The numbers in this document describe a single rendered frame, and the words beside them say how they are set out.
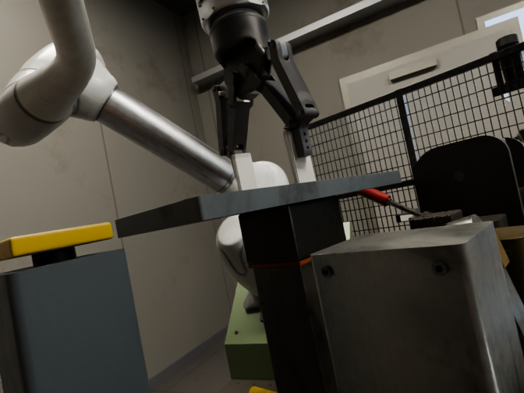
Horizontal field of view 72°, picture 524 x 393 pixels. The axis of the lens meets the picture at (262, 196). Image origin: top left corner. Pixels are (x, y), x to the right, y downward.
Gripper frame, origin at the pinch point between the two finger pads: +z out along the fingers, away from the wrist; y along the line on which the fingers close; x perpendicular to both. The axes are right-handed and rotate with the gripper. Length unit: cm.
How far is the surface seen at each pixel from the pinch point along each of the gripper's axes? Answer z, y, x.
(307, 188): 2.3, 9.4, -4.5
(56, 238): 2.1, 8.2, -26.3
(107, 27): -173, -254, 88
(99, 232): 2.3, 7.9, -23.7
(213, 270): 54, -287, 154
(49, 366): 9.1, 8.8, -28.1
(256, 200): 2.4, 10.3, -11.8
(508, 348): 14.4, 24.9, -7.8
